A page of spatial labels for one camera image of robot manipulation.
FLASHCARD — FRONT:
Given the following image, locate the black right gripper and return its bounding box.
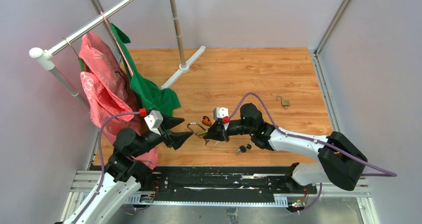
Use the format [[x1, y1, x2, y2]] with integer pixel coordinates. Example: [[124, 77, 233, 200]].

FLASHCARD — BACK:
[[204, 119, 254, 142]]

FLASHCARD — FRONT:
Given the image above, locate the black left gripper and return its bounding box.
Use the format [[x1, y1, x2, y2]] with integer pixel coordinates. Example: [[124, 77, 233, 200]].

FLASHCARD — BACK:
[[132, 112, 194, 157]]

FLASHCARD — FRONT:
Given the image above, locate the orange black Opel padlock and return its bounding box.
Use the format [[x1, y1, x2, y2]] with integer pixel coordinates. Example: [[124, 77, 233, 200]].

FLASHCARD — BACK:
[[202, 115, 212, 127]]

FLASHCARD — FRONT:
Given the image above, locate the large brass padlock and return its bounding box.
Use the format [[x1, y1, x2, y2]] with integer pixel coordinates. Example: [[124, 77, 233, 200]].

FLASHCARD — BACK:
[[187, 122, 208, 139]]

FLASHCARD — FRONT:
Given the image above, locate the black-headed key bunch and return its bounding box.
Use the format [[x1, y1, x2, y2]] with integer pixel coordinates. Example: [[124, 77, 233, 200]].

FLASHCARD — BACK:
[[234, 143, 252, 155]]

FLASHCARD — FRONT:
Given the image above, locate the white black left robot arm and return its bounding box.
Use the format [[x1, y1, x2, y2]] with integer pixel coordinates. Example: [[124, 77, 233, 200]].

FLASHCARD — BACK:
[[63, 109, 194, 224]]

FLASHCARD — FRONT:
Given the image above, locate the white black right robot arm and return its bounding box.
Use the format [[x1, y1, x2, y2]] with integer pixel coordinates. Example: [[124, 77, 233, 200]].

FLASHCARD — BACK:
[[203, 103, 367, 193]]

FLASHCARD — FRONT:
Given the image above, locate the green garment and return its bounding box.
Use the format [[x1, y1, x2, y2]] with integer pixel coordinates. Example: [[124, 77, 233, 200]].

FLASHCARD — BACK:
[[109, 23, 181, 116]]

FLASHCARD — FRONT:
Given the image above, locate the pink patterned garment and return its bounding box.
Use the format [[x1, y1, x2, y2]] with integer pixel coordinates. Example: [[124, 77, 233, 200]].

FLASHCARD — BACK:
[[79, 31, 159, 170]]

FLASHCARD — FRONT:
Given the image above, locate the small brass padlock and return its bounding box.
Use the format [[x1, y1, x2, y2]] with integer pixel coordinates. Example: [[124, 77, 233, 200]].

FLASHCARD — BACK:
[[276, 96, 290, 109]]

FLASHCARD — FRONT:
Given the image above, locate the white metal clothes rack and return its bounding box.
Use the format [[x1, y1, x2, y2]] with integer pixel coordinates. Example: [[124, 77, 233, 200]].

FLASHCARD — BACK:
[[29, 0, 206, 109]]

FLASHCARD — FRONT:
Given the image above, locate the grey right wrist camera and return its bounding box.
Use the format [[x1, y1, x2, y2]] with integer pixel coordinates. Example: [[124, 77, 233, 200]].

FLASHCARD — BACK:
[[213, 107, 229, 120]]

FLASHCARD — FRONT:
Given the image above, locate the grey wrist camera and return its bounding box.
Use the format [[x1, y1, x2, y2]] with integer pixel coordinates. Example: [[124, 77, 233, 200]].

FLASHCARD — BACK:
[[144, 110, 164, 135], [213, 107, 229, 120]]

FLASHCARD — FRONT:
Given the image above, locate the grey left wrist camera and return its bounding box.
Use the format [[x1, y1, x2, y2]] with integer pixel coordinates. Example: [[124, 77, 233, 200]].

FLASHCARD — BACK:
[[144, 110, 164, 135]]

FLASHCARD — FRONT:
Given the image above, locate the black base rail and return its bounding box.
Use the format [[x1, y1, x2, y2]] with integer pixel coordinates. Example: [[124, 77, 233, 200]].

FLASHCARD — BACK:
[[71, 165, 370, 213]]

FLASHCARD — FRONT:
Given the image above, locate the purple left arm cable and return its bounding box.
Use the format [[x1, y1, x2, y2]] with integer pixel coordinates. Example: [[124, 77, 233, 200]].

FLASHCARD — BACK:
[[71, 108, 147, 224]]

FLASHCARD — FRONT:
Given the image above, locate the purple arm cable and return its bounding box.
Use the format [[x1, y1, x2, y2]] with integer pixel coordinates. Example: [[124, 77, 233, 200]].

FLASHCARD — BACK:
[[71, 108, 147, 224], [222, 92, 398, 178]]

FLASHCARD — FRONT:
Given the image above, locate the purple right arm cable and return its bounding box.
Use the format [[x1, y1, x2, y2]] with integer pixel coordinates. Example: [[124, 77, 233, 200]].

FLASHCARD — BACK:
[[222, 92, 398, 178]]

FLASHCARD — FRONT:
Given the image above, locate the aluminium frame post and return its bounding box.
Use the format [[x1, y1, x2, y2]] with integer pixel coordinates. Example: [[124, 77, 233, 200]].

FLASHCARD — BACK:
[[309, 0, 379, 224]]

